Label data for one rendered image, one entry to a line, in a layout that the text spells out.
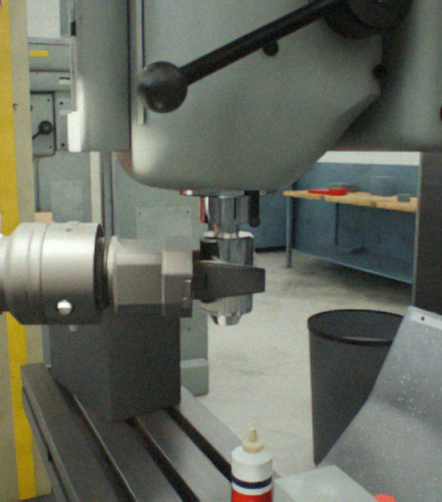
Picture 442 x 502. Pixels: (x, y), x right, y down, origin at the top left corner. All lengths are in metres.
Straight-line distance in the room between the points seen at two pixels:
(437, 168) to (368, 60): 0.38
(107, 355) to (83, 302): 0.35
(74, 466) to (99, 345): 0.17
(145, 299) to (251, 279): 0.09
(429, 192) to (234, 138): 0.46
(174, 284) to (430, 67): 0.25
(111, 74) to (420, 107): 0.23
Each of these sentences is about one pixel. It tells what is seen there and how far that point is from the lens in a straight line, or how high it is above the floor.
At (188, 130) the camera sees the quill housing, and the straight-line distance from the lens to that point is 0.42.
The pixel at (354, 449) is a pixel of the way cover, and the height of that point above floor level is 0.95.
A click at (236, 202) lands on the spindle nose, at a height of 1.30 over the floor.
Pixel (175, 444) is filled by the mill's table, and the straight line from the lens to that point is 0.81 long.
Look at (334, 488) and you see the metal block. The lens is 0.45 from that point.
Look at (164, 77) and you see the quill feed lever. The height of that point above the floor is 1.38.
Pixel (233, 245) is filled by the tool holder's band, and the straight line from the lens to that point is 0.50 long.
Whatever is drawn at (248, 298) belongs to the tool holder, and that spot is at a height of 1.21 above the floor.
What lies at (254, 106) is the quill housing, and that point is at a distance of 0.42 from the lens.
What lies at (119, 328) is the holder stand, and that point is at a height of 1.10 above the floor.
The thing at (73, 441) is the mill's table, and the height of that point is 0.97.
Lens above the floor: 1.34
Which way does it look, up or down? 10 degrees down
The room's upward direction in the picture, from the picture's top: straight up
